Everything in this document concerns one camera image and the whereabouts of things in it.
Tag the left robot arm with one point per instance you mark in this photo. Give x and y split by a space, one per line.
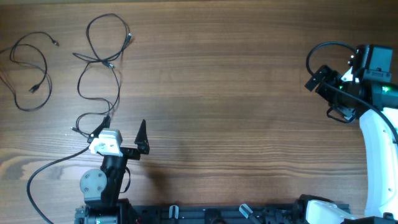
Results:
101 187

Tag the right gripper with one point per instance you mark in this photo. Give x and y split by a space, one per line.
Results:
321 78

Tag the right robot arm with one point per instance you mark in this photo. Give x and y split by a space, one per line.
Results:
366 94

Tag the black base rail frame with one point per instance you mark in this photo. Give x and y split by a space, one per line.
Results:
272 213

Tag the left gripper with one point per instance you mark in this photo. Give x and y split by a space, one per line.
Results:
132 154

